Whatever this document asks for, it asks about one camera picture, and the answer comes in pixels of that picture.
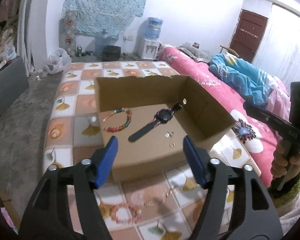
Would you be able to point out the brown wooden door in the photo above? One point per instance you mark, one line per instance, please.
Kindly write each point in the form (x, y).
(248, 34)

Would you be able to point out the wooden chair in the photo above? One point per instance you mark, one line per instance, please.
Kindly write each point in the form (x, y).
(228, 50)

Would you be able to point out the ginkgo patterned tablecloth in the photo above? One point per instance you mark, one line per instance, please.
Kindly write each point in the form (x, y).
(74, 133)

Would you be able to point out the brown cardboard box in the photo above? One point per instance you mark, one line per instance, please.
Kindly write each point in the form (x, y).
(202, 118)

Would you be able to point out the grey patterned pillow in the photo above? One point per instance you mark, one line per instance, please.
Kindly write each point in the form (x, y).
(196, 54)

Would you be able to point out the clear empty water jug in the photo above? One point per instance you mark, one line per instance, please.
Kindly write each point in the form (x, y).
(101, 41)

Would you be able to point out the white water dispenser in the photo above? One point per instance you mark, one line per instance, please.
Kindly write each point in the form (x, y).
(148, 49)

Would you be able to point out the white plastic bag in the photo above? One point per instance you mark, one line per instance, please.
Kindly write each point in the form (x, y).
(58, 61)

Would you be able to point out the black round pot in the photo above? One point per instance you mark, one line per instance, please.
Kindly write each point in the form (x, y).
(111, 53)

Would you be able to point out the dark blue smart watch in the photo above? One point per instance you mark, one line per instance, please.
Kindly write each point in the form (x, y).
(163, 116)

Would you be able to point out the grey cabinet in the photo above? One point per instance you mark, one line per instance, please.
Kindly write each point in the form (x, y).
(13, 82)

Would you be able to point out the green fuzzy sleeve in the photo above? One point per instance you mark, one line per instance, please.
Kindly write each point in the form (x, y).
(287, 194)

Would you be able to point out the green drink can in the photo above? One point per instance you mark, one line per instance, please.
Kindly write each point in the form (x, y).
(79, 51)

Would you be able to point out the blue water jug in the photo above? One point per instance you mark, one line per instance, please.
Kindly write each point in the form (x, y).
(153, 29)

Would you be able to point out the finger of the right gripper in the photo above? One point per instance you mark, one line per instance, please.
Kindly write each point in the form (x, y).
(272, 121)

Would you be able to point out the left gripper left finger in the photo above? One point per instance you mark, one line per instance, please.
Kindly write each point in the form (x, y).
(64, 206)

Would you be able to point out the teal patterned wall cloth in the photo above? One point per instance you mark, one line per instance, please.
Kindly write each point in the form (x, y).
(90, 17)

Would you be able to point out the right hand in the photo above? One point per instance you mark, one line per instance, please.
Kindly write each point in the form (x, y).
(279, 164)

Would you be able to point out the blue floral quilt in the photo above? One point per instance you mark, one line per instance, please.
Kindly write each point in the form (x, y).
(250, 82)

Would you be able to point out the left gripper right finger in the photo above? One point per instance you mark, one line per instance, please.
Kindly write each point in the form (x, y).
(237, 205)

